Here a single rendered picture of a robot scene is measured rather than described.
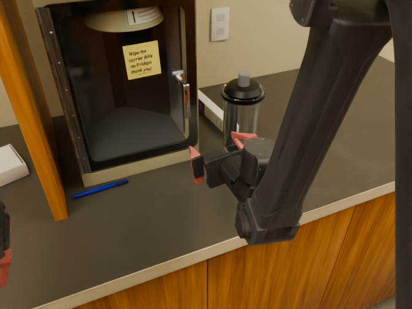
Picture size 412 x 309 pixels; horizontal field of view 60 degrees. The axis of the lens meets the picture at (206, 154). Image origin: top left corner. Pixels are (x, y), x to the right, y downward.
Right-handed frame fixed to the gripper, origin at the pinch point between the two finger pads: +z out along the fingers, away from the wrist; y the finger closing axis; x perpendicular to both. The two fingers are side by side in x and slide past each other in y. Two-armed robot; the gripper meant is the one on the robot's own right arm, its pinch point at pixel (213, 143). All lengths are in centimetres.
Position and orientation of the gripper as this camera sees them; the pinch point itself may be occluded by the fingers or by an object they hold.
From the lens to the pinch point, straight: 74.5
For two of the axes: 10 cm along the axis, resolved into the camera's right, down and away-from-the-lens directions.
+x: 1.1, 7.8, 6.1
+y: -9.1, 3.2, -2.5
